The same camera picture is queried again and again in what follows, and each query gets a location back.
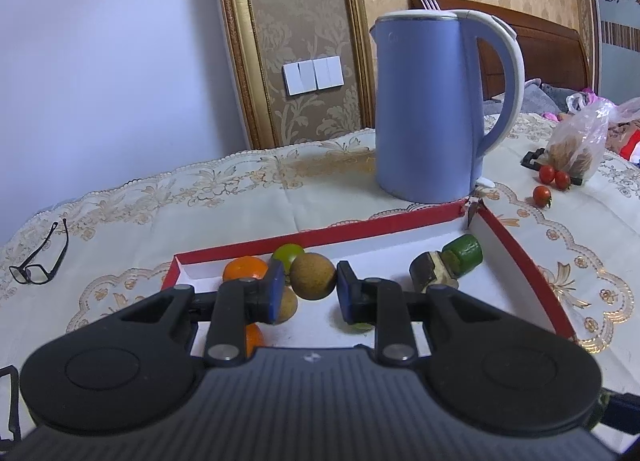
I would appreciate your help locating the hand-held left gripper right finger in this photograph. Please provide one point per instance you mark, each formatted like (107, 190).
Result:
(346, 291)

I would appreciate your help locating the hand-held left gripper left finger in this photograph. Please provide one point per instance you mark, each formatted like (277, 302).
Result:
(274, 291)

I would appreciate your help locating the brown longan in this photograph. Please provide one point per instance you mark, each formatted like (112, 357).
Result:
(312, 276)
(288, 305)

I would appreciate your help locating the orange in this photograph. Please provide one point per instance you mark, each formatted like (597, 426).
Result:
(245, 268)
(254, 338)

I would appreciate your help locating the green tomato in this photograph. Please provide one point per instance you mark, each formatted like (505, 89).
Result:
(360, 327)
(286, 253)

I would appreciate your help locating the red cardboard box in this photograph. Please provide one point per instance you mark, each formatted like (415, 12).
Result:
(385, 261)

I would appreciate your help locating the cut cucumber piece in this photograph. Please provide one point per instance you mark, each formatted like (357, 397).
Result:
(465, 251)

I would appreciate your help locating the cream embroidered tablecloth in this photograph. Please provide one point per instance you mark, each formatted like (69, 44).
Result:
(150, 201)

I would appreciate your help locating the blue electric kettle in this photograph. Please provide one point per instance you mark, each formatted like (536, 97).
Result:
(420, 116)

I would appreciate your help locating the red cherry tomato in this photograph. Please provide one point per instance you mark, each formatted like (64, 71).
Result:
(541, 195)
(562, 180)
(547, 173)

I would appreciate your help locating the black eyeglasses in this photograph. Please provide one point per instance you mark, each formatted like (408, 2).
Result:
(34, 268)

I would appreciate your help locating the clear plastic bag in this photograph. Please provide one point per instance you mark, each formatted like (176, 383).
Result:
(575, 141)

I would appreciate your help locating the grey cloth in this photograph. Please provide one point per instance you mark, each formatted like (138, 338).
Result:
(542, 96)

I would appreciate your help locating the metal fork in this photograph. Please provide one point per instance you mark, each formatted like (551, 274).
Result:
(428, 2)

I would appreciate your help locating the wooden headboard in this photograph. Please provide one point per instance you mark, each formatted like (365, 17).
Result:
(550, 56)

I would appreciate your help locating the decorated wardrobe door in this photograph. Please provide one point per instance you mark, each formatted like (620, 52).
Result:
(617, 66)

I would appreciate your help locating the white light switch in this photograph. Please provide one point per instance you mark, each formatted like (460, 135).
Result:
(312, 75)

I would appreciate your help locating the gold framed wall panel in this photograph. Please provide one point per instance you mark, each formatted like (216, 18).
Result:
(235, 41)

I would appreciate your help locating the black rectangular plastic frame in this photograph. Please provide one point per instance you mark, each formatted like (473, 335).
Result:
(14, 391)

